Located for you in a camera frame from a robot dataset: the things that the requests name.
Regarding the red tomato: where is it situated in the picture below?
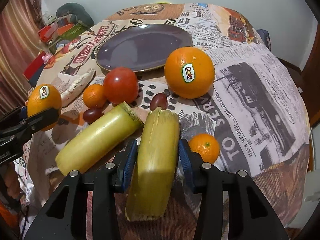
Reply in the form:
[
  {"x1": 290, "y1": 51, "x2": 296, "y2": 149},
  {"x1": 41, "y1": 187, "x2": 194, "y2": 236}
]
[{"x1": 103, "y1": 67, "x2": 139, "y2": 105}]

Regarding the purple ceramic plate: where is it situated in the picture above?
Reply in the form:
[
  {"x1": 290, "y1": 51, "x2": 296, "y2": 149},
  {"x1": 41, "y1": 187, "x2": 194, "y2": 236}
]
[{"x1": 95, "y1": 24, "x2": 193, "y2": 73}]

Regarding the pink toy figure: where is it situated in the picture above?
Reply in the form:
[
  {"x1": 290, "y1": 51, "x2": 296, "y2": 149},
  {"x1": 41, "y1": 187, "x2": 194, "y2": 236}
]
[{"x1": 42, "y1": 53, "x2": 53, "y2": 64}]

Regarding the peeled sweet potato piece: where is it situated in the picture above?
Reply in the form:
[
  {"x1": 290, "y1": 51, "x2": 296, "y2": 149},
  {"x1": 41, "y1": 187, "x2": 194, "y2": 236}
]
[{"x1": 61, "y1": 68, "x2": 95, "y2": 108}]

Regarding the sugarcane piece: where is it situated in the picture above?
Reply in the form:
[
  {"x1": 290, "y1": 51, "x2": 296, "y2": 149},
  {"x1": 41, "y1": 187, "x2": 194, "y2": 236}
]
[
  {"x1": 55, "y1": 102, "x2": 144, "y2": 176},
  {"x1": 125, "y1": 107, "x2": 180, "y2": 222}
]

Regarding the small mandarin by tomato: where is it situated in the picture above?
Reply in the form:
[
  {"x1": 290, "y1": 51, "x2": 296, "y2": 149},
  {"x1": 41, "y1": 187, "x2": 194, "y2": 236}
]
[{"x1": 82, "y1": 84, "x2": 107, "y2": 109}]

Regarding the large Dole orange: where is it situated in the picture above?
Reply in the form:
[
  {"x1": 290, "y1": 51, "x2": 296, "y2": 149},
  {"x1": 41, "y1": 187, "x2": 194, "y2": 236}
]
[{"x1": 164, "y1": 47, "x2": 215, "y2": 99}]

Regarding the striped red curtain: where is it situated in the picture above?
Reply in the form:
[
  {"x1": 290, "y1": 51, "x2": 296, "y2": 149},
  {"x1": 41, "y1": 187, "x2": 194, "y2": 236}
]
[{"x1": 1, "y1": 0, "x2": 46, "y2": 114}]

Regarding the green storage box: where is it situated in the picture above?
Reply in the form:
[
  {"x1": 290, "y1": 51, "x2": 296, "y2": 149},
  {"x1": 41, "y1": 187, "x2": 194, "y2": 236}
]
[{"x1": 48, "y1": 23, "x2": 89, "y2": 54}]

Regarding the red grape near sugarcane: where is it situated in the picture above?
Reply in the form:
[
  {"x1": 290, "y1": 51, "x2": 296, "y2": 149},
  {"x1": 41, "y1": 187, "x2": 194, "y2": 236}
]
[{"x1": 149, "y1": 93, "x2": 168, "y2": 111}]

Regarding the red box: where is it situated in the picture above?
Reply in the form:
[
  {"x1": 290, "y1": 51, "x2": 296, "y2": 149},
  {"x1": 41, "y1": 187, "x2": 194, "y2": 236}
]
[{"x1": 23, "y1": 51, "x2": 45, "y2": 87}]

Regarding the dark grape near mandarin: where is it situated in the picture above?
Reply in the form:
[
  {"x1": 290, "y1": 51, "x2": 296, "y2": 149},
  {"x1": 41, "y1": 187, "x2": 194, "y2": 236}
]
[{"x1": 82, "y1": 108, "x2": 104, "y2": 124}]

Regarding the grey plush toy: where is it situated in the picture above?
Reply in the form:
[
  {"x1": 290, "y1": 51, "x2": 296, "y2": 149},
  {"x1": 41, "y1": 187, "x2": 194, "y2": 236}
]
[{"x1": 56, "y1": 2, "x2": 94, "y2": 28}]

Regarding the newspaper print tablecloth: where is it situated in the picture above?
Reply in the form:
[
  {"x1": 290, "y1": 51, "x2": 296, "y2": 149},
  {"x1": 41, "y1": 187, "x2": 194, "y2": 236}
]
[{"x1": 23, "y1": 3, "x2": 309, "y2": 239}]

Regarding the small mandarin at edge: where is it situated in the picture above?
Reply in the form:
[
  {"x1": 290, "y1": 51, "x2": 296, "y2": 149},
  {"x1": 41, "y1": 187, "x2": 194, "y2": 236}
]
[{"x1": 188, "y1": 133, "x2": 220, "y2": 164}]

